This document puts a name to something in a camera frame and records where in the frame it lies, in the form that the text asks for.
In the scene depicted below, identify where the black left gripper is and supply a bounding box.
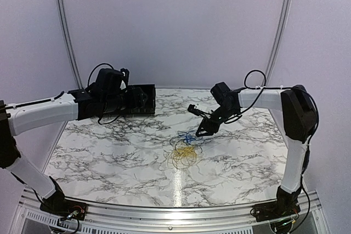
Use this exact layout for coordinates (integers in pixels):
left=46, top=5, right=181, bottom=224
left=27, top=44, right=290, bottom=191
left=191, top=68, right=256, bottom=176
left=103, top=87, right=148, bottom=113

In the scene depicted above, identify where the black compartment tray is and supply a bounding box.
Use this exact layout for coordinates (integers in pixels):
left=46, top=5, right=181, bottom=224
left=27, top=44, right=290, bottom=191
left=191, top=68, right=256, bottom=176
left=121, top=84, right=156, bottom=115

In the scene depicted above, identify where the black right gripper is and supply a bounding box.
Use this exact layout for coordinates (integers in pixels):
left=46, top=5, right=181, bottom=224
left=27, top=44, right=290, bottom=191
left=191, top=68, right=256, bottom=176
left=195, top=105, right=238, bottom=137

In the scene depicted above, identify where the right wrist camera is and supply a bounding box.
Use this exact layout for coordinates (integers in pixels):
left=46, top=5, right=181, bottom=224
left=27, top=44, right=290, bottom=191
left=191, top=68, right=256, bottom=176
left=188, top=104, right=210, bottom=116

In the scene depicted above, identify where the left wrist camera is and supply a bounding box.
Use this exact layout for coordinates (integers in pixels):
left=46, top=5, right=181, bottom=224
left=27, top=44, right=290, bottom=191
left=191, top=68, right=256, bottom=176
left=120, top=68, right=129, bottom=90

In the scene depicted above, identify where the aluminium corner post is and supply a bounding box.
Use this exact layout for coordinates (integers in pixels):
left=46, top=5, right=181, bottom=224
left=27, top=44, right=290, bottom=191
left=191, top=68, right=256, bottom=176
left=265, top=0, right=292, bottom=84
left=56, top=0, right=83, bottom=89

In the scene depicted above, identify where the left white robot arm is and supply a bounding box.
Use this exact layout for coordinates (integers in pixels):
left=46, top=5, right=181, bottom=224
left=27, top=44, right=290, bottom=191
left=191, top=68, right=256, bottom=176
left=1, top=68, right=156, bottom=215

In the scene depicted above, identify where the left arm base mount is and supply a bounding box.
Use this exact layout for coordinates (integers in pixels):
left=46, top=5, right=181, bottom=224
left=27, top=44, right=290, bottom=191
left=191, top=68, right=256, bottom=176
left=40, top=199, right=88, bottom=221

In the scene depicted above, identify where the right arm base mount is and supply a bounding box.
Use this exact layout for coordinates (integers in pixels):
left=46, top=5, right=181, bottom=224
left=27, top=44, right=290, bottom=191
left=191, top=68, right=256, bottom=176
left=250, top=201, right=301, bottom=222

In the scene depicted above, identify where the yellow cable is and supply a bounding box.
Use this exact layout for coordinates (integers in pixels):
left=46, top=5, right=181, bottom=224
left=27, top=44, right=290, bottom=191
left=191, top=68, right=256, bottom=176
left=164, top=146, right=199, bottom=169

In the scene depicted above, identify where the blue cable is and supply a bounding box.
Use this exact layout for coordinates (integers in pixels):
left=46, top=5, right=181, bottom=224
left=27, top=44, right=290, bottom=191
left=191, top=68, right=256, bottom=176
left=175, top=129, right=204, bottom=145

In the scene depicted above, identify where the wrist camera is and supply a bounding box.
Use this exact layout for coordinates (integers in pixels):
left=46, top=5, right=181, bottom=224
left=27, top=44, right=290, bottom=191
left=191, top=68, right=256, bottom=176
left=188, top=104, right=210, bottom=116
left=120, top=68, right=129, bottom=90

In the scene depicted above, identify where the left aluminium corner post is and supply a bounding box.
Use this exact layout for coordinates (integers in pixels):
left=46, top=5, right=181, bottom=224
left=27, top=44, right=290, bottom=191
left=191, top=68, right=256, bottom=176
left=56, top=0, right=83, bottom=89

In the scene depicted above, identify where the right aluminium corner post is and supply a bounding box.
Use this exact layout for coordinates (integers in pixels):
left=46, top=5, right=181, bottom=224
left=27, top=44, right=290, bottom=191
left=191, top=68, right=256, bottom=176
left=265, top=0, right=292, bottom=84

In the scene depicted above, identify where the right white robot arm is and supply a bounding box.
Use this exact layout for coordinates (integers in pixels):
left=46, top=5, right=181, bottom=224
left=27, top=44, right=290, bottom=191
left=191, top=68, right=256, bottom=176
left=188, top=82, right=319, bottom=216

